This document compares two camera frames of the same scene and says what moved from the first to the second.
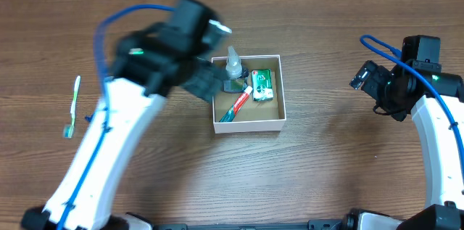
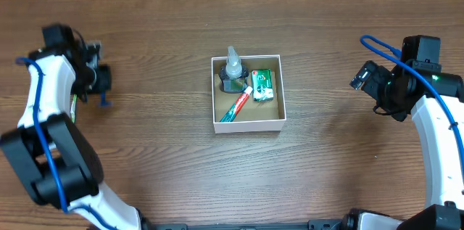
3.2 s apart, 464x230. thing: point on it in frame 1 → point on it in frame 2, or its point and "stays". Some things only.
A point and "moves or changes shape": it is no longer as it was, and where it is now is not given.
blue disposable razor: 88,117 moves or changes shape
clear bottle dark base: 235,81 stays
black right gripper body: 384,92 stays
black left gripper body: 199,78 → 103,79
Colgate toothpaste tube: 237,106 stays
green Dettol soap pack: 262,83 stays
